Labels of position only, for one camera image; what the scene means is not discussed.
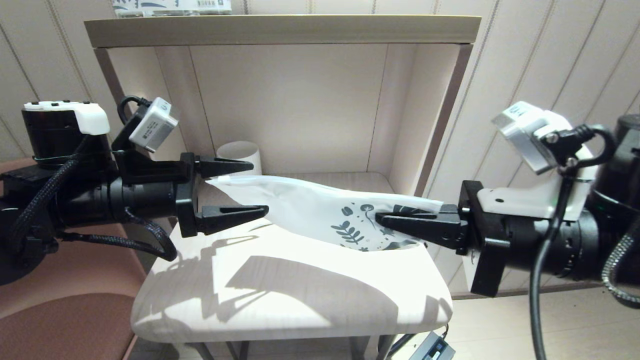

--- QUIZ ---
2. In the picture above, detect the white floral plastic bag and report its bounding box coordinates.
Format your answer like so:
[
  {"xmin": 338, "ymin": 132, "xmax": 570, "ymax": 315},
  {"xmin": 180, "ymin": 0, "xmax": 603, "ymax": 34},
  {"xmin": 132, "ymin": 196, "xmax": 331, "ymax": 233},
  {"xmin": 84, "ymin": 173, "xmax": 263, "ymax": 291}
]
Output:
[{"xmin": 205, "ymin": 175, "xmax": 445, "ymax": 252}]

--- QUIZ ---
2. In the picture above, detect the white ribbed ceramic mug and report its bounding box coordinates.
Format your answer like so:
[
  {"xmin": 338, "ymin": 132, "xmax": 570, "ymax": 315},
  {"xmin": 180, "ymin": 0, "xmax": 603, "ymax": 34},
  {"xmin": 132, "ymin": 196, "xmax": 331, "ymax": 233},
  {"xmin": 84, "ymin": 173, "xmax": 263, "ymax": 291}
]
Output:
[{"xmin": 216, "ymin": 141, "xmax": 263, "ymax": 176}]

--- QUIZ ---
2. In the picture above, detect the light wooden desk with shelf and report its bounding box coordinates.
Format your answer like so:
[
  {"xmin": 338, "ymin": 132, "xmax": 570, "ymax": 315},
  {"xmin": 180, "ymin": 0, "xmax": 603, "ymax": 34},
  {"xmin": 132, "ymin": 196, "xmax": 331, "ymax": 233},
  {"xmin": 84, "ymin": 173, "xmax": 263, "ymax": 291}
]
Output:
[{"xmin": 83, "ymin": 14, "xmax": 484, "ymax": 360}]

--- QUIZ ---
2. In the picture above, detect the patterned package with barcode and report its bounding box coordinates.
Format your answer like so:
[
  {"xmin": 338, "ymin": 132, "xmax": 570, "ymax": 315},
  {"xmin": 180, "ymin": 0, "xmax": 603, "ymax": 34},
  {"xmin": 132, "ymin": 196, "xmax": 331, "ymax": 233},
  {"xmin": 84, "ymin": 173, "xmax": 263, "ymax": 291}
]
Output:
[{"xmin": 112, "ymin": 0, "xmax": 233, "ymax": 16}]

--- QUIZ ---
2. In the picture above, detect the reddish brown chair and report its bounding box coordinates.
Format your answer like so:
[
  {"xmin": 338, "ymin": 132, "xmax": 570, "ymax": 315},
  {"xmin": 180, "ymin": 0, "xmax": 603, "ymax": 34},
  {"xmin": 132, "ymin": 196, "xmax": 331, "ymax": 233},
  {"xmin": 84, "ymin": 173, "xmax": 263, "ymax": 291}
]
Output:
[{"xmin": 0, "ymin": 157, "xmax": 151, "ymax": 360}]

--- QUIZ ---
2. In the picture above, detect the braided black left arm cable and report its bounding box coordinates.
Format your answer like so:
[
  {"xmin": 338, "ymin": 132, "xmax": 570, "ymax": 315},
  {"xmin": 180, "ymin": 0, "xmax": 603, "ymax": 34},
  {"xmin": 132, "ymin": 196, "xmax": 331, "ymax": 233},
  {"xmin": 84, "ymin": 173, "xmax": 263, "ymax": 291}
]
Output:
[{"xmin": 7, "ymin": 135, "xmax": 179, "ymax": 263}]

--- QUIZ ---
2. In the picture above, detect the braided black arm cable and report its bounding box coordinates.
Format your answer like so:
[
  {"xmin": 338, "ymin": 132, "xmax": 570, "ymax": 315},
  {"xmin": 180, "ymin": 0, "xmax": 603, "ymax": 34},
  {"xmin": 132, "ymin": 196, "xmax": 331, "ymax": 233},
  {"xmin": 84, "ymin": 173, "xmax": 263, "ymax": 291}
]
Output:
[
  {"xmin": 601, "ymin": 214, "xmax": 640, "ymax": 307},
  {"xmin": 7, "ymin": 135, "xmax": 179, "ymax": 263}
]

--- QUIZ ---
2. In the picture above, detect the smooth black camera cable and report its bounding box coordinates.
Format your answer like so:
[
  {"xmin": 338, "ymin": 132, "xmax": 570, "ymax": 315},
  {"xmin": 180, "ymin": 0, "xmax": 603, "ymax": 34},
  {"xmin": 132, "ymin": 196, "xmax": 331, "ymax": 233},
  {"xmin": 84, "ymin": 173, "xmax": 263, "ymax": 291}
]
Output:
[{"xmin": 529, "ymin": 124, "xmax": 619, "ymax": 360}]

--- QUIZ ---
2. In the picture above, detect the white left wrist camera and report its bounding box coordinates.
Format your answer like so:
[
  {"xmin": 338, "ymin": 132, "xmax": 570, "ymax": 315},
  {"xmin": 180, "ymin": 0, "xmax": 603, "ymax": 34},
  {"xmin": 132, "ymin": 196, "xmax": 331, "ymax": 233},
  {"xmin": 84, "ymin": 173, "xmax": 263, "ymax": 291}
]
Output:
[{"xmin": 128, "ymin": 97, "xmax": 180, "ymax": 154}]

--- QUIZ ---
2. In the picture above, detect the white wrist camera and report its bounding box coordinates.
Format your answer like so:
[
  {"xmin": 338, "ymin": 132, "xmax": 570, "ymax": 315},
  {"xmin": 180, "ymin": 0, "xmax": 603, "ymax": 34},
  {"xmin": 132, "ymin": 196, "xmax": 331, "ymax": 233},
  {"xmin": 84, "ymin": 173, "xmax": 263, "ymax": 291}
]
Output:
[
  {"xmin": 128, "ymin": 97, "xmax": 180, "ymax": 154},
  {"xmin": 476, "ymin": 101, "xmax": 599, "ymax": 222}
]

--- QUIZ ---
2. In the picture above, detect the black left camera cable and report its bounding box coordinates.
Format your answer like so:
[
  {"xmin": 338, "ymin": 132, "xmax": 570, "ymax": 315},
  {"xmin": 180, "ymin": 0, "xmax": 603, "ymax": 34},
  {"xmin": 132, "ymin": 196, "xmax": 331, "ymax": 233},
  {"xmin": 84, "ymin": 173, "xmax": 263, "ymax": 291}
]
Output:
[{"xmin": 117, "ymin": 95, "xmax": 152, "ymax": 138}]

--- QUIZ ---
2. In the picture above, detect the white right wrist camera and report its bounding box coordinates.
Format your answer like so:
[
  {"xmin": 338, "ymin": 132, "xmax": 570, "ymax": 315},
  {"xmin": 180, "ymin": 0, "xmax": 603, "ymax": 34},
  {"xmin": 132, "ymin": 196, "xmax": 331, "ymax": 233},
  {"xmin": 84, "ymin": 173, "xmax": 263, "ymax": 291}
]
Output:
[{"xmin": 476, "ymin": 101, "xmax": 599, "ymax": 222}]

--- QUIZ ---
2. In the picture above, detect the braided black right arm cable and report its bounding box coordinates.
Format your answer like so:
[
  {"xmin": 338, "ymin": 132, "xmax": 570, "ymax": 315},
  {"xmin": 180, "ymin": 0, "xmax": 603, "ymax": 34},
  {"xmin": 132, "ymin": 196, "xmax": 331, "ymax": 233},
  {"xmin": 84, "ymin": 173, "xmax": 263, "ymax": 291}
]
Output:
[{"xmin": 601, "ymin": 214, "xmax": 640, "ymax": 307}]

